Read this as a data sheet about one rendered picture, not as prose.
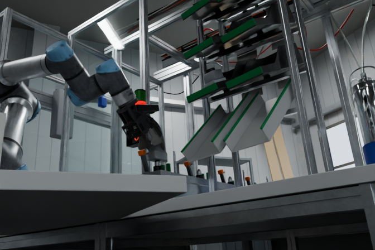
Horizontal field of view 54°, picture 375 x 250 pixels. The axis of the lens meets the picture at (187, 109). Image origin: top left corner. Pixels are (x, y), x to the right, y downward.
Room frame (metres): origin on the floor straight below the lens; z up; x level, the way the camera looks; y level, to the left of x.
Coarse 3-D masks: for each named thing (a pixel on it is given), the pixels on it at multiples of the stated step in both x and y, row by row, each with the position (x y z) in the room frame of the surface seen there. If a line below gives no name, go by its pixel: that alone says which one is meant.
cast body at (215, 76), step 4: (212, 68) 1.03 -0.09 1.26; (208, 72) 1.03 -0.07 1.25; (212, 72) 1.02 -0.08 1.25; (216, 72) 1.03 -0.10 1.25; (220, 72) 1.04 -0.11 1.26; (204, 76) 1.04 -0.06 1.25; (208, 76) 1.04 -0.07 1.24; (212, 76) 1.03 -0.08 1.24; (216, 76) 1.03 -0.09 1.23; (220, 76) 1.04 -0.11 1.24; (208, 80) 1.04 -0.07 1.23; (212, 80) 1.04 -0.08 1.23; (216, 80) 1.03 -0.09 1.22; (220, 80) 1.04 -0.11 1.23; (204, 84) 1.05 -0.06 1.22; (208, 84) 1.04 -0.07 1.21
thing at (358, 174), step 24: (360, 168) 0.66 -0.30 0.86; (216, 192) 0.84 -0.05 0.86; (240, 192) 0.81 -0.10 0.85; (264, 192) 0.78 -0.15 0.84; (288, 192) 0.75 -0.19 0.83; (312, 192) 0.74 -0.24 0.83; (144, 216) 0.99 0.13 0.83; (312, 216) 1.36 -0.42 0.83; (336, 216) 1.44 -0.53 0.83; (360, 216) 1.52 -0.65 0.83
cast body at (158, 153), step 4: (152, 148) 1.27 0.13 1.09; (156, 148) 1.26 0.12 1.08; (160, 148) 1.27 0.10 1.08; (148, 152) 1.27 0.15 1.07; (152, 152) 1.26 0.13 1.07; (156, 152) 1.25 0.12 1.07; (160, 152) 1.27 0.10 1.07; (164, 152) 1.29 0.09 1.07; (148, 156) 1.27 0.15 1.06; (152, 156) 1.26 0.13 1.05; (156, 156) 1.25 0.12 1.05; (160, 156) 1.27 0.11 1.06; (164, 156) 1.28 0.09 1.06; (148, 160) 1.27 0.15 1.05; (152, 160) 1.28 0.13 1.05; (160, 160) 1.29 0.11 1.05; (164, 160) 1.29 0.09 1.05
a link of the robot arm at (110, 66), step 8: (104, 64) 1.06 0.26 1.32; (112, 64) 1.07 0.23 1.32; (104, 72) 1.07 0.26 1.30; (112, 72) 1.07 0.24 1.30; (120, 72) 1.09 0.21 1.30; (104, 80) 1.09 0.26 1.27; (112, 80) 1.09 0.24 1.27; (120, 80) 1.10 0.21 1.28; (104, 88) 1.10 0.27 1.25; (112, 88) 1.10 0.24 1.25; (120, 88) 1.11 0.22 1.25; (112, 96) 1.13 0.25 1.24
